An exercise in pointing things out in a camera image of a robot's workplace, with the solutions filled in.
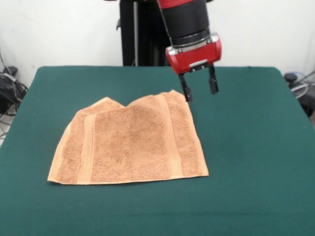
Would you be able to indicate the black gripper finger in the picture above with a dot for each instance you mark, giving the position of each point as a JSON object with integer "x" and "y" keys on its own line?
{"x": 212, "y": 81}
{"x": 187, "y": 89}

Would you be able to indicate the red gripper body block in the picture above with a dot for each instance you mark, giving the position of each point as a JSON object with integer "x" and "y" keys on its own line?
{"x": 197, "y": 57}

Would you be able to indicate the tan terry towel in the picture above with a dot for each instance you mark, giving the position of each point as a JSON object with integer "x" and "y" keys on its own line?
{"x": 128, "y": 142}

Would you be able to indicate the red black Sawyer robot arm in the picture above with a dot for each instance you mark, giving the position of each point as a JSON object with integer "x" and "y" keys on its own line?
{"x": 185, "y": 19}

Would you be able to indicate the dark green table cloth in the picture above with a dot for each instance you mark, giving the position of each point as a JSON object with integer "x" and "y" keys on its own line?
{"x": 246, "y": 172}

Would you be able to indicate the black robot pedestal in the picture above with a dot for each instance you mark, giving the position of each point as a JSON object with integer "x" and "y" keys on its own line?
{"x": 142, "y": 37}

